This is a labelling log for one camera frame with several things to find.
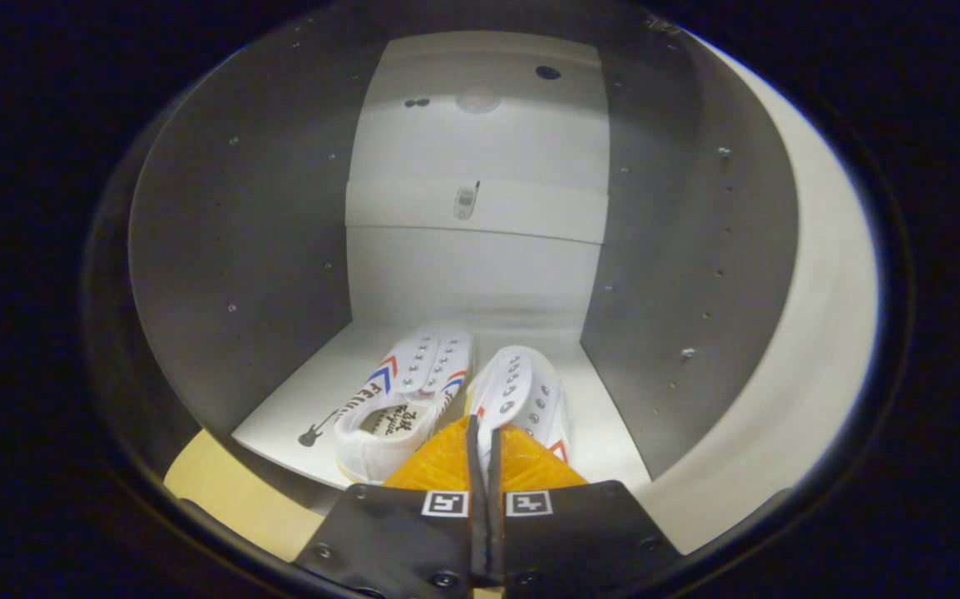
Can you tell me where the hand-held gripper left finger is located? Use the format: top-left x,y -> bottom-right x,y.
293,416 -> 481,599

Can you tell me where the white canvas shoe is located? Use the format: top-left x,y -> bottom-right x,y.
465,345 -> 573,485
333,326 -> 478,486

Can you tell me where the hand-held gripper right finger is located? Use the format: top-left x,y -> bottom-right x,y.
487,424 -> 685,599

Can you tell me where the white cabinet shelf board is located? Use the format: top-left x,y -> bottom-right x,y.
345,176 -> 611,245

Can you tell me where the grey shoe cabinet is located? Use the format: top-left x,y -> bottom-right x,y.
126,4 -> 802,518

